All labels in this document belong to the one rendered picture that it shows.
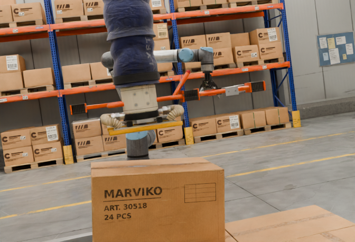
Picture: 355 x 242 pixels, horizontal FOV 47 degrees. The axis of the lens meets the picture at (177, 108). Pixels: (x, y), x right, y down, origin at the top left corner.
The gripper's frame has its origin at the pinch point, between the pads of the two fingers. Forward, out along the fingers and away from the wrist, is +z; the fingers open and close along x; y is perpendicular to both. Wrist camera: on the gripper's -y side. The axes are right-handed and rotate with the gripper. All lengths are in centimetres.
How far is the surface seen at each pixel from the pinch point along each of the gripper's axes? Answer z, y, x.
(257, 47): -74, -711, 42
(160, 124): 4, 109, -11
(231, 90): -9, 83, 21
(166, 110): -1, 95, -11
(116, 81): -17, 106, -31
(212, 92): -9, 86, 11
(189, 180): 30, 110, 2
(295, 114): 89, -721, 126
